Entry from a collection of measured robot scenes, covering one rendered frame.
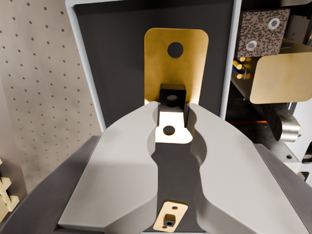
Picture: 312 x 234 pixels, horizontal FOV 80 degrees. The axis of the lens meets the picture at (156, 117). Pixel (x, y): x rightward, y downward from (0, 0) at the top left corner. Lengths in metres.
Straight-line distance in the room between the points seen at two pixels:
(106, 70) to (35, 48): 0.60
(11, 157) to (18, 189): 0.54
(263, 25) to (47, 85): 0.72
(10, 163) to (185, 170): 2.36
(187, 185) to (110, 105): 0.16
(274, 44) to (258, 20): 0.04
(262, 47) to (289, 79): 0.08
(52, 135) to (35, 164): 0.23
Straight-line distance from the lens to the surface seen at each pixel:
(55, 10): 0.72
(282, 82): 0.32
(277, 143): 0.41
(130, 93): 0.20
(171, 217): 0.34
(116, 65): 0.19
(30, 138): 1.02
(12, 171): 2.63
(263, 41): 0.27
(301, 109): 0.47
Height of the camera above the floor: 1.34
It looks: 58 degrees down
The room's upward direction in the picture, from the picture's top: 175 degrees counter-clockwise
